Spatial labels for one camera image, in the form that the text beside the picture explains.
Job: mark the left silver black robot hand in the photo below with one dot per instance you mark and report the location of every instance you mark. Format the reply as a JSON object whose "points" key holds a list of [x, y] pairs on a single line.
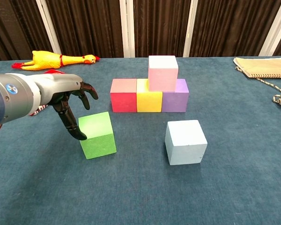
{"points": [[58, 87]]}

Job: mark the red foam cube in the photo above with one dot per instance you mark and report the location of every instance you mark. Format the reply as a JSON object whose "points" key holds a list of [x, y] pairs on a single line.
{"points": [[123, 100]]}

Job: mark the green foam cube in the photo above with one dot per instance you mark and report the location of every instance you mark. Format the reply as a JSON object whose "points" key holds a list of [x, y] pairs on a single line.
{"points": [[99, 140]]}

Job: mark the yellow foam cube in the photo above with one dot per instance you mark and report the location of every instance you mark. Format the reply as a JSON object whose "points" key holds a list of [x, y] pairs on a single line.
{"points": [[148, 102]]}

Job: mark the pink and white foam cube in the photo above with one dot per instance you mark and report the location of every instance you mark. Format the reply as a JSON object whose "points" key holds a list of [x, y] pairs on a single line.
{"points": [[163, 75]]}

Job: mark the purple foam cube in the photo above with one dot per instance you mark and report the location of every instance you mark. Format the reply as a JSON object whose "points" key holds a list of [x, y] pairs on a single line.
{"points": [[175, 100]]}

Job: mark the red spiral notebook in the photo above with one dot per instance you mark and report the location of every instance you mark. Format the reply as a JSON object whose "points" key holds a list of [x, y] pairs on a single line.
{"points": [[52, 71]]}

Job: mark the yellow rubber chicken toy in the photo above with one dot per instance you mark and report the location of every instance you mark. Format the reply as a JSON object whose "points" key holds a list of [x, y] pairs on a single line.
{"points": [[46, 60]]}

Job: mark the dark brown curtain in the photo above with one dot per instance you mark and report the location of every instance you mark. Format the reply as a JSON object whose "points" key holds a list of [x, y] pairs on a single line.
{"points": [[91, 28]]}

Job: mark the light blue foam cube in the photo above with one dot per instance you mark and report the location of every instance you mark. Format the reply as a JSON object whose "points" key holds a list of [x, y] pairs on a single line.
{"points": [[185, 143]]}

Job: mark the brown kraft spiral notebook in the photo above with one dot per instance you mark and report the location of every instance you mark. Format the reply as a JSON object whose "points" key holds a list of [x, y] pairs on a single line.
{"points": [[264, 66]]}

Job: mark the white partition frame post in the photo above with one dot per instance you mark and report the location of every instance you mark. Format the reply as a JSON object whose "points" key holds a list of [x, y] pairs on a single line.
{"points": [[126, 28], [190, 28], [276, 28], [47, 25]]}

